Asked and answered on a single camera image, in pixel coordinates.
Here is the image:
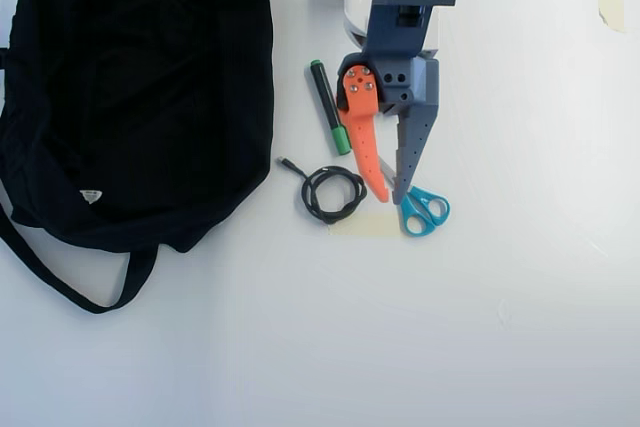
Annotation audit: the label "black marker with green cap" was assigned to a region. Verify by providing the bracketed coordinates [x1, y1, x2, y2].
[305, 59, 354, 157]

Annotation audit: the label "scissors with teal handles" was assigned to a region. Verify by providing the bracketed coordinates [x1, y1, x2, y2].
[377, 155, 451, 237]

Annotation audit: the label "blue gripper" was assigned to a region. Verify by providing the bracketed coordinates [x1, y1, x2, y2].
[335, 0, 441, 207]

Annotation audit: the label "black fabric bag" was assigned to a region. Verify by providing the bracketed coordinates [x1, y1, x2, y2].
[0, 0, 275, 316]

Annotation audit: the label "coiled black usb cable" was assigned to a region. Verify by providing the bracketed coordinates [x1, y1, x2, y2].
[277, 156, 370, 226]

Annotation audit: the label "beige masking tape piece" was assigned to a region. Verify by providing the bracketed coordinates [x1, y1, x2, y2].
[328, 213, 406, 238]
[597, 0, 626, 34]

